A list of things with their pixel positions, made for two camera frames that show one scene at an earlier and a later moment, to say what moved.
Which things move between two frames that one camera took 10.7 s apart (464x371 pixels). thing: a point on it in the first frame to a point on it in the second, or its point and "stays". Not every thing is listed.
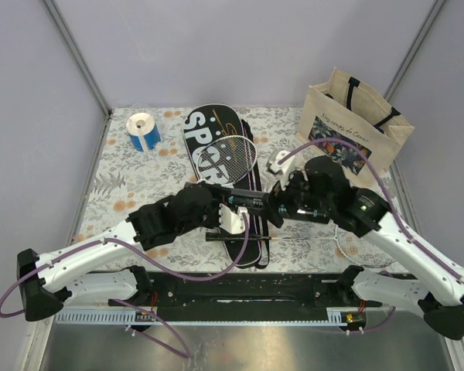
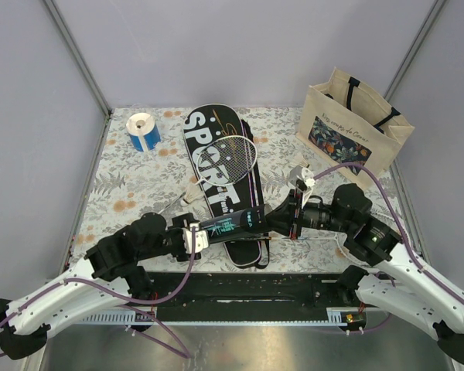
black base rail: [199, 295] stays
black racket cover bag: [221, 148] stays
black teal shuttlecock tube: [278, 211] to [251, 219]
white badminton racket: [226, 160] stays
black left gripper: [215, 223] to [180, 223]
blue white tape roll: [142, 131] stays
